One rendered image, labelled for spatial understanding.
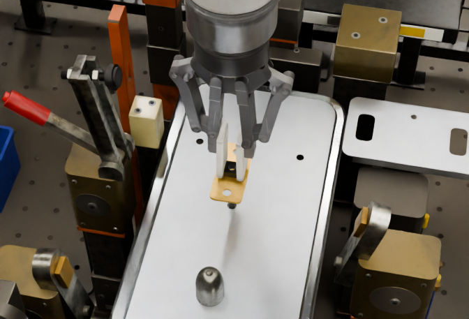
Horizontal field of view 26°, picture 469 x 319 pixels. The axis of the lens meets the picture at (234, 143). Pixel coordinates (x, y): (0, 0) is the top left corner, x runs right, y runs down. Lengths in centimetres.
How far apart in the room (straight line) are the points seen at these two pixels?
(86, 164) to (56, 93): 56
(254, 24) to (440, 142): 45
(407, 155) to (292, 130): 15
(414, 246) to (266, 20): 35
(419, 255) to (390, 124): 23
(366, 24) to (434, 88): 45
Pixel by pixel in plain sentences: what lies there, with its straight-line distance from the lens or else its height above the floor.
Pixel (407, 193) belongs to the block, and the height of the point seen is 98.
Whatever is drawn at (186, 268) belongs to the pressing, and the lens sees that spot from 120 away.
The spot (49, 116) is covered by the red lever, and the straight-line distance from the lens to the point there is 119.
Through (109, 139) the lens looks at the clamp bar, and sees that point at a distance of 116.
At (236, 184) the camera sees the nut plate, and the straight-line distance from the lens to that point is 118.
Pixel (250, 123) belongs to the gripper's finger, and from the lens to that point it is 109.
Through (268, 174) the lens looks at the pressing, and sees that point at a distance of 127.
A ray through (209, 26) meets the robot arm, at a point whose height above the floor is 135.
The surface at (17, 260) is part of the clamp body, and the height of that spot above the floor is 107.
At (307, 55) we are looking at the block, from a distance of 140.
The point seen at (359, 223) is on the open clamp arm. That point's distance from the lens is 111.
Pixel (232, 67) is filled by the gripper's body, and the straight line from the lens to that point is 99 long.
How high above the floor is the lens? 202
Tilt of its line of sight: 52 degrees down
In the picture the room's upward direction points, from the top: straight up
